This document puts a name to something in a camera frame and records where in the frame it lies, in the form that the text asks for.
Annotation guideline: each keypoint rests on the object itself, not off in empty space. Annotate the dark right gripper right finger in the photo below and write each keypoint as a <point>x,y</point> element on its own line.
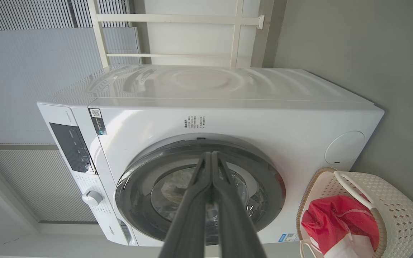
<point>231,222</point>

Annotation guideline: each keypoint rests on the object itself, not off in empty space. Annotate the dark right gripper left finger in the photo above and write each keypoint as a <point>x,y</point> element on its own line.
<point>192,222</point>

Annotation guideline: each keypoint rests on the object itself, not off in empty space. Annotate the black round glass washer door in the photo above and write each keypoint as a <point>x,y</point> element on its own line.
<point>138,190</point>

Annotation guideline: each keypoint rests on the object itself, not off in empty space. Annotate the red and white garment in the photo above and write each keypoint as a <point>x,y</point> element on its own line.
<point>328,222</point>

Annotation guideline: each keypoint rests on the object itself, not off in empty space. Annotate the white washing machine dial knob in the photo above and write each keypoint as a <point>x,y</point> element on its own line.
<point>91,198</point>

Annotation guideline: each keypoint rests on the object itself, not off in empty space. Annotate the white front-load washing machine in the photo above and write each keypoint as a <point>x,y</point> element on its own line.
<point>264,118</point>

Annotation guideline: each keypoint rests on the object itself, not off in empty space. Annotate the black washing machine control display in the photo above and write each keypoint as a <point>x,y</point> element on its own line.
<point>72,147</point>

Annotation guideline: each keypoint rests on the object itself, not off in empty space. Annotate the cream perforated basket brown rim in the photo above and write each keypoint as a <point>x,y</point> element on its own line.
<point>400,215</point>

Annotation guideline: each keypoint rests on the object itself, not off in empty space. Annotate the blue energy label sticker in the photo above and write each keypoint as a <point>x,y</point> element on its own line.
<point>288,237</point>

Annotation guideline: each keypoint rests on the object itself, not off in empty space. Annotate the round white filter cover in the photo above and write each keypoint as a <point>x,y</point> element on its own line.
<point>344,147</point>

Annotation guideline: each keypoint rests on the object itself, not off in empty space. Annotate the QR code sticker strip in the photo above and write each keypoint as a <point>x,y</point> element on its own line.
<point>98,122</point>

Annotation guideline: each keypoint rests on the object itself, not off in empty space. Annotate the white window blind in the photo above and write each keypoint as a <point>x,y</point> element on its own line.
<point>31,14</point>
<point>41,186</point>

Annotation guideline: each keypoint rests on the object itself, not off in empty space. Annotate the white metal railing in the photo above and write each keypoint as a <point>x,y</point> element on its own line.
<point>177,18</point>

